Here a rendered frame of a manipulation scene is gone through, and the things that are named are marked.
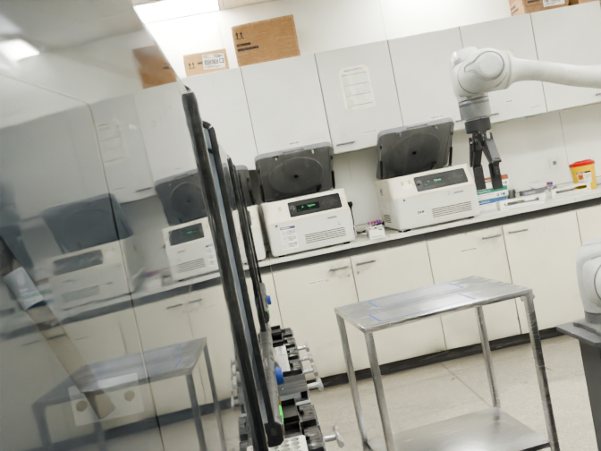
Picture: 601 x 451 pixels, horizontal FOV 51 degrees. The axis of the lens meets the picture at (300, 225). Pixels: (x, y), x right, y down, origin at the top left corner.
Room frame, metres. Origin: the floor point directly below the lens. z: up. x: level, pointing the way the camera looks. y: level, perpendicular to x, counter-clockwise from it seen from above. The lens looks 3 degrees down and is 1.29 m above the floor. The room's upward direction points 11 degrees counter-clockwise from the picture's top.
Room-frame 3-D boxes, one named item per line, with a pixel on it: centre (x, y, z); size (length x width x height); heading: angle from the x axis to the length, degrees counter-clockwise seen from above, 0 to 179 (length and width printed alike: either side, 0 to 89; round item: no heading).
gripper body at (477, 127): (1.92, -0.58, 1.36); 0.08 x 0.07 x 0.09; 3
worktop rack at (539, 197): (4.31, -1.49, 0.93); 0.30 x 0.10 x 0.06; 86
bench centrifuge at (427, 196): (4.44, -0.89, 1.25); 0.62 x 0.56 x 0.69; 3
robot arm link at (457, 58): (1.91, -0.58, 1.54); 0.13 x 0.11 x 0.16; 177
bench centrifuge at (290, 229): (4.39, -0.04, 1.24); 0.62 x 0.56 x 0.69; 4
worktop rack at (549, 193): (4.51, -1.91, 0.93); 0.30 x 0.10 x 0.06; 97
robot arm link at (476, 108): (1.92, -0.58, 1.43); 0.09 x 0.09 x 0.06
